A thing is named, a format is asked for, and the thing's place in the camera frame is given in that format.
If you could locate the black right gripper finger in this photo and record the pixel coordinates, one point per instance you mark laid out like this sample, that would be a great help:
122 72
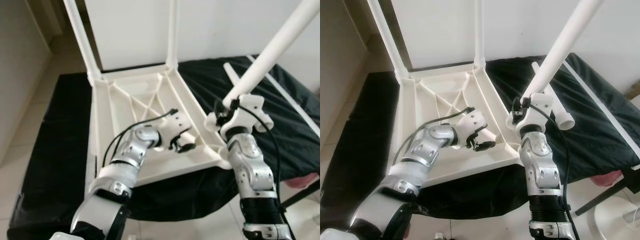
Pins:
218 105
515 103

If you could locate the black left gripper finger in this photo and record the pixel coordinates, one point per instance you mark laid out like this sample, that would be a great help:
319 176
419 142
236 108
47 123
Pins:
187 148
482 134
186 134
486 147

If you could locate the white plastic table leg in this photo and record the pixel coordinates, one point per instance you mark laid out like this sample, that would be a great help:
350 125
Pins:
75 30
565 120
565 45
231 74
172 30
478 30
275 45
381 30

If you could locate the white plastic table top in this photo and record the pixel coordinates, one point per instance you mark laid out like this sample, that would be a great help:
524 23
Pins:
425 107
120 110

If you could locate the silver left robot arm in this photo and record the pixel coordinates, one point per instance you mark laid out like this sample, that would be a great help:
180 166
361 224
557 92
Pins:
130 155
430 150

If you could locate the white tape strip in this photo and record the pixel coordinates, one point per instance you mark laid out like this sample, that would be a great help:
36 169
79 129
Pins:
605 107
296 107

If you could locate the brown fuzzy object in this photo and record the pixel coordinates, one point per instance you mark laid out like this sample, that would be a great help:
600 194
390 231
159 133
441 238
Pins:
635 91

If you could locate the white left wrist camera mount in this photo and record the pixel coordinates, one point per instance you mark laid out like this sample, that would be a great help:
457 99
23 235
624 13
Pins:
180 124
475 122

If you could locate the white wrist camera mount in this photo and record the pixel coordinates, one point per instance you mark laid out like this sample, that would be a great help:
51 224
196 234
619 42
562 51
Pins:
539 112
247 112
180 124
475 122

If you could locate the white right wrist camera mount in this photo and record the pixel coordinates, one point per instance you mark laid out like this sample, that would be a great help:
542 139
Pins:
539 112
247 112

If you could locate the white metal base bracket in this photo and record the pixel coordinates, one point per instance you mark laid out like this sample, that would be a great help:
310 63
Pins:
440 236

